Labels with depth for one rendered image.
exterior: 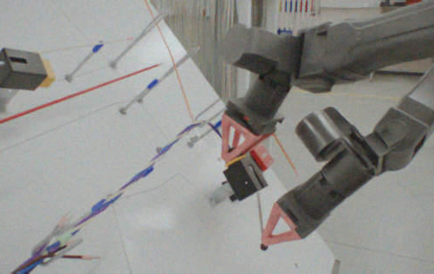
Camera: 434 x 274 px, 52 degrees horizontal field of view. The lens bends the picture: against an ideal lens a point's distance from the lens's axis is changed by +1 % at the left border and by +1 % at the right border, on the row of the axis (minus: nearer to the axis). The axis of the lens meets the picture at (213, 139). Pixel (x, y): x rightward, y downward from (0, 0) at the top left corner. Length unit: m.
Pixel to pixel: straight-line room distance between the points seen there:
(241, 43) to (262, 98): 0.10
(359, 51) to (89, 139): 0.37
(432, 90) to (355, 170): 0.16
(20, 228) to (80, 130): 0.18
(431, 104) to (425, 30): 0.21
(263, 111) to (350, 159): 0.14
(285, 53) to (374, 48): 0.14
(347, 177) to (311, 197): 0.06
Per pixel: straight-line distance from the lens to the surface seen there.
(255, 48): 0.59
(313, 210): 0.66
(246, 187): 0.69
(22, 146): 0.56
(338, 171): 0.64
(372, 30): 0.53
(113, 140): 0.65
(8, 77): 0.52
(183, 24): 1.35
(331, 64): 0.56
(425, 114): 0.67
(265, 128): 0.66
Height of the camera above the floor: 1.42
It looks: 18 degrees down
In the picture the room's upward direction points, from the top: straight up
